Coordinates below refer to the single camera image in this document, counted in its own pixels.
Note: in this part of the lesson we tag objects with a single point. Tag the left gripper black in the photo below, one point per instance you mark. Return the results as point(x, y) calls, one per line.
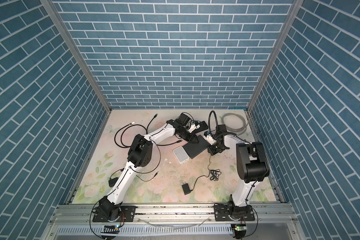
point(191, 137)

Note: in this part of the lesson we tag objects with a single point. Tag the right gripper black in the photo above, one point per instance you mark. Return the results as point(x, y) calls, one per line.
point(210, 149)

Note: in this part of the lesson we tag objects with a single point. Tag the dark grey network switch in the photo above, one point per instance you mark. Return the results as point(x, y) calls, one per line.
point(194, 149)

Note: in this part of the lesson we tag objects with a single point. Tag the black power adapter with plug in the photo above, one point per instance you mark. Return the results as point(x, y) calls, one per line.
point(213, 175)

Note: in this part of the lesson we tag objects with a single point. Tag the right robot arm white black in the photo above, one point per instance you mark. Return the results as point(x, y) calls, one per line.
point(252, 168)

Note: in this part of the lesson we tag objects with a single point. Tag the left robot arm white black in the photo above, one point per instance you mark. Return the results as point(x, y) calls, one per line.
point(139, 155)

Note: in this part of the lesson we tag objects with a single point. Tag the black ribbed box device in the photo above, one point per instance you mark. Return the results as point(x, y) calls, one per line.
point(201, 126)

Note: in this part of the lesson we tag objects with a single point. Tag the white small router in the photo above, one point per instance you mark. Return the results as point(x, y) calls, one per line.
point(181, 155)

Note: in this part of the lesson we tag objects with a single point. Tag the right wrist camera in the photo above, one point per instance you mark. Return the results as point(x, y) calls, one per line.
point(209, 138)

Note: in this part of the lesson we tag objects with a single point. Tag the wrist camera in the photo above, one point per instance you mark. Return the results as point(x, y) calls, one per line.
point(209, 138)
point(184, 119)

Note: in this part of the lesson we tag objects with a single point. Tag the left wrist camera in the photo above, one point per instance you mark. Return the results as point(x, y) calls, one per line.
point(184, 119)

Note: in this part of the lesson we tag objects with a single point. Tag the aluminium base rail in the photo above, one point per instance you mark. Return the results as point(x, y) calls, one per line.
point(200, 221)

